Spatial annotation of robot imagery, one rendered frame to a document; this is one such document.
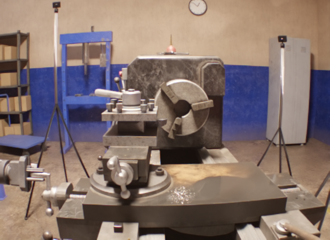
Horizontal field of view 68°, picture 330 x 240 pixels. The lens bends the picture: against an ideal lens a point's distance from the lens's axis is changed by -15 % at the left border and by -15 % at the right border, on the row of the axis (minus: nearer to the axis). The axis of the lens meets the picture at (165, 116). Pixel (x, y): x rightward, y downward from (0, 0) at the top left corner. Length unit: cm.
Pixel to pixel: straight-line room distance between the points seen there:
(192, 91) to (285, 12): 433
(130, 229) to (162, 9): 437
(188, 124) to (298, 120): 378
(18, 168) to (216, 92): 99
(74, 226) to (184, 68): 98
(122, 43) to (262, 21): 251
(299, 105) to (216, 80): 357
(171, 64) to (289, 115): 359
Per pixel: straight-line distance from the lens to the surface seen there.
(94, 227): 80
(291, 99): 481
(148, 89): 145
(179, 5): 489
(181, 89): 125
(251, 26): 510
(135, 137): 86
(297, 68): 483
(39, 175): 96
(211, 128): 151
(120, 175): 68
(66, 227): 82
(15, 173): 99
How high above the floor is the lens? 127
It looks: 10 degrees down
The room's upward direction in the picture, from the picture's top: straight up
